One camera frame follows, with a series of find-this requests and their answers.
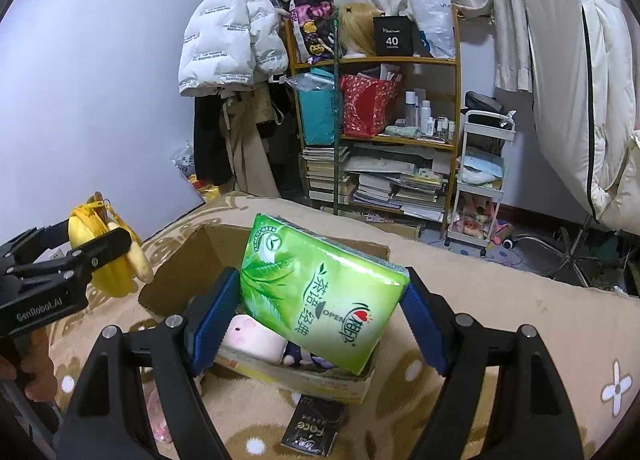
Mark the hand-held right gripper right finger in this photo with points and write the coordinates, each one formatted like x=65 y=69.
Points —
x=422 y=320

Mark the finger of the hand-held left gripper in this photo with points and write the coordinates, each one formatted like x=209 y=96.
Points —
x=40 y=240
x=107 y=245

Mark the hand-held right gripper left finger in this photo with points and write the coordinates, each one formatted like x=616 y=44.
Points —
x=212 y=320

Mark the yellow plush toy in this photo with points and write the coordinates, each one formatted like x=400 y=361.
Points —
x=107 y=282

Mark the pink round plush toy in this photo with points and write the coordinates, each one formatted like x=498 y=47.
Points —
x=250 y=337

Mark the cardboard box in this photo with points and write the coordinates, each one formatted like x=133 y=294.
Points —
x=170 y=285

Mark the white-haired purple plush doll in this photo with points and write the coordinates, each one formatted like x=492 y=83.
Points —
x=305 y=361

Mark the green tissue pack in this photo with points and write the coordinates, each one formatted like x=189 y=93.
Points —
x=320 y=290

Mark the person's left hand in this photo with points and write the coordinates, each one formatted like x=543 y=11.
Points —
x=42 y=370

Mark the beige printed blanket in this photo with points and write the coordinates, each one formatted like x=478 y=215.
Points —
x=500 y=300

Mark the pink tissue pack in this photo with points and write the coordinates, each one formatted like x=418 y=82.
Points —
x=161 y=420

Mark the heap of plastic bags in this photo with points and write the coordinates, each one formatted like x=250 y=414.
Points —
x=187 y=164

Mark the pile of books and papers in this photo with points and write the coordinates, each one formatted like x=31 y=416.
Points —
x=400 y=185

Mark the black tissue pack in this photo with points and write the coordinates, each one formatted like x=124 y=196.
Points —
x=312 y=425

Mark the black hanging coat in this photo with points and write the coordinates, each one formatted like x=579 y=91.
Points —
x=212 y=139

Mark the metal chair base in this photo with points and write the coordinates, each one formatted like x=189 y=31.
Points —
x=570 y=250

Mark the beige hanging trousers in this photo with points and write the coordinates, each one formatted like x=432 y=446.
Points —
x=250 y=149

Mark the stack of books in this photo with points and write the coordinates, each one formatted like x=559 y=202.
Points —
x=325 y=174

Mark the green pole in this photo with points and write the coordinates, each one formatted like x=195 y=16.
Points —
x=336 y=164

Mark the row of small bottles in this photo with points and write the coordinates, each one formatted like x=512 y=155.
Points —
x=427 y=117

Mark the white trolley cart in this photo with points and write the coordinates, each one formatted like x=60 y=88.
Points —
x=487 y=119

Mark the red gift bag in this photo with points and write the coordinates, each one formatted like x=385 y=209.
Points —
x=367 y=107

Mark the teal bag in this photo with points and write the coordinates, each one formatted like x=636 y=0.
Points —
x=315 y=109

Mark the white puffer jacket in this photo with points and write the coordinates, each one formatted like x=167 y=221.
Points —
x=220 y=39

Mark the cream quilt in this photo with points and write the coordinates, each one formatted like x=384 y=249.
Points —
x=622 y=190

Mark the wooden shelf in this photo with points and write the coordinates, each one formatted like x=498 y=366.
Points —
x=400 y=60

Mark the black box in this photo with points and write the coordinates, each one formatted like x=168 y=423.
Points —
x=392 y=37

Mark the blond wig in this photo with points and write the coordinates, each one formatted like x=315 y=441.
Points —
x=357 y=32

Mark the clear plastic bag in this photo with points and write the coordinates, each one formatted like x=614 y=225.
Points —
x=432 y=19

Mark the purple and black printed bag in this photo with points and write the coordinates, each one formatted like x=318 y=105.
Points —
x=312 y=24

